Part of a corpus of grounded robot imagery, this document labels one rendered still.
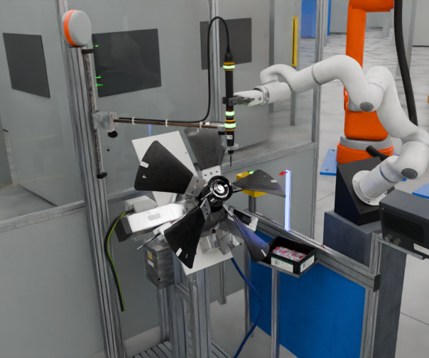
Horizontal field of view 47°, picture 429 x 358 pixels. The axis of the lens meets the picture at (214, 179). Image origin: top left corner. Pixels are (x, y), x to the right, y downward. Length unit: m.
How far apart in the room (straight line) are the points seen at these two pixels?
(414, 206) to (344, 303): 0.69
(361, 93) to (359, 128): 3.94
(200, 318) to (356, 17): 4.25
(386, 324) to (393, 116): 1.21
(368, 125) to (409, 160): 3.72
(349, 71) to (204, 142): 0.71
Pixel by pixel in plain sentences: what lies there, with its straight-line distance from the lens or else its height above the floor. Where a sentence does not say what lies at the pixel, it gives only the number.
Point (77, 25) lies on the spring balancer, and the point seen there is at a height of 1.90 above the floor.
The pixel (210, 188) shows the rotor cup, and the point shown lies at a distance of 2.10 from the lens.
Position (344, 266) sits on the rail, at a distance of 2.35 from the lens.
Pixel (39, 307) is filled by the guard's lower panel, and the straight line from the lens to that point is 2.86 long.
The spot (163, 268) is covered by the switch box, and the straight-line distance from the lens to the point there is 2.52.
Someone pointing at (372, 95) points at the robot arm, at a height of 1.62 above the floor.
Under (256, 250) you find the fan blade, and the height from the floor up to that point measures 0.97.
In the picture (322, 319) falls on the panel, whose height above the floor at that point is 0.47.
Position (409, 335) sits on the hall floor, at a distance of 3.41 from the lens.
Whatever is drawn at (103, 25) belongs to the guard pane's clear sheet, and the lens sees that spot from 2.60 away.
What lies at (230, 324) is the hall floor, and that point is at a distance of 3.34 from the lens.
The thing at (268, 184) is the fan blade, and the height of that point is 1.16.
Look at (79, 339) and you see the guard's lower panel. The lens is 3.07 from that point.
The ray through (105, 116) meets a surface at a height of 1.49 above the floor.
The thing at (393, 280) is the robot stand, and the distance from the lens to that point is 2.75.
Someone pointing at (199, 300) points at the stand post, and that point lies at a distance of 2.49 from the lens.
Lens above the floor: 2.00
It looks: 20 degrees down
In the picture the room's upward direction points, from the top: 2 degrees counter-clockwise
